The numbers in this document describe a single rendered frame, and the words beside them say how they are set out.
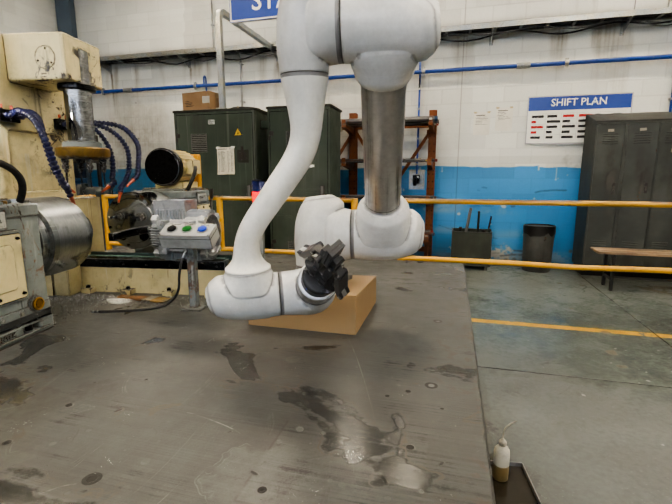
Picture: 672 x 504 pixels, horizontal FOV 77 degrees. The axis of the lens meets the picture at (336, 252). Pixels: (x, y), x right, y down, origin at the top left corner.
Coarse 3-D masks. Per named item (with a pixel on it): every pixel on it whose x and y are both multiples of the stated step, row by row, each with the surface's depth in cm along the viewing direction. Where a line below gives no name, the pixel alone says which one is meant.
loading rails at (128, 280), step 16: (96, 256) 169; (112, 256) 168; (128, 256) 168; (144, 256) 168; (224, 256) 166; (96, 272) 159; (112, 272) 158; (128, 272) 157; (144, 272) 157; (160, 272) 156; (176, 272) 155; (208, 272) 154; (224, 272) 153; (96, 288) 160; (112, 288) 159; (128, 288) 156; (144, 288) 158; (160, 288) 157; (176, 288) 156
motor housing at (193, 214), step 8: (192, 216) 154; (208, 216) 154; (216, 216) 161; (152, 224) 154; (216, 224) 165; (152, 232) 151; (152, 240) 153; (168, 248) 153; (176, 248) 153; (184, 248) 153; (216, 248) 164; (176, 256) 156; (208, 256) 156; (216, 256) 163
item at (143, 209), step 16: (128, 192) 182; (144, 192) 186; (160, 192) 197; (112, 208) 184; (128, 208) 183; (144, 208) 182; (112, 224) 185; (128, 224) 184; (144, 224) 183; (128, 240) 185; (144, 240) 184
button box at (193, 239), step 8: (168, 224) 137; (176, 224) 136; (184, 224) 136; (192, 224) 136; (200, 224) 136; (208, 224) 135; (160, 232) 133; (168, 232) 133; (176, 232) 133; (184, 232) 132; (192, 232) 132; (200, 232) 132; (208, 232) 132; (216, 232) 136; (160, 240) 133; (168, 240) 133; (176, 240) 133; (184, 240) 132; (192, 240) 132; (200, 240) 132; (208, 240) 131; (216, 240) 136; (192, 248) 134; (200, 248) 134; (208, 248) 133
